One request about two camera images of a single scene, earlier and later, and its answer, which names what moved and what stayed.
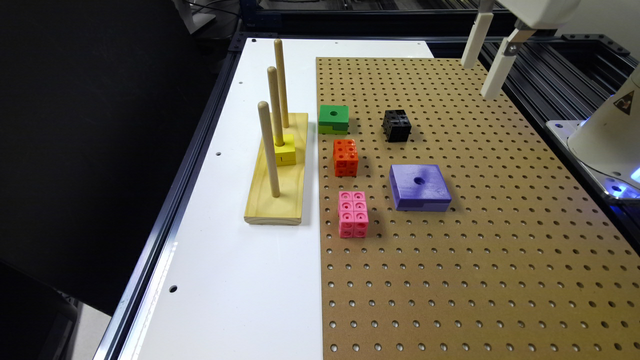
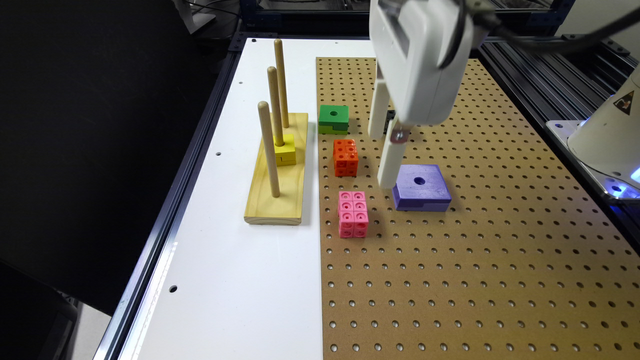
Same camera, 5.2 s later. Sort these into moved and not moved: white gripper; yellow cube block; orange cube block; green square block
Moved: white gripper
Not moved: green square block; yellow cube block; orange cube block
